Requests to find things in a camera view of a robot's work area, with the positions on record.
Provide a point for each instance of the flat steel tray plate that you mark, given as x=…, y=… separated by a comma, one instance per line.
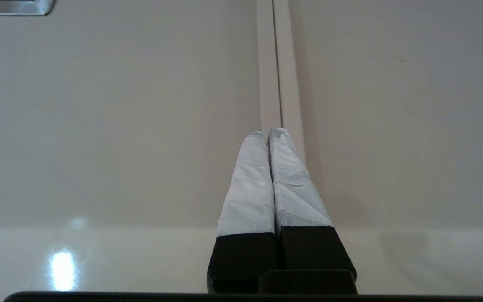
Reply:
x=11, y=7

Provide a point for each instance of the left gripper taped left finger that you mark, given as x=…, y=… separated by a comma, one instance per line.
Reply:
x=247, y=209

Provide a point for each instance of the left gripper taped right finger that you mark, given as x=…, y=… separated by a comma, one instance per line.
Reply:
x=300, y=218

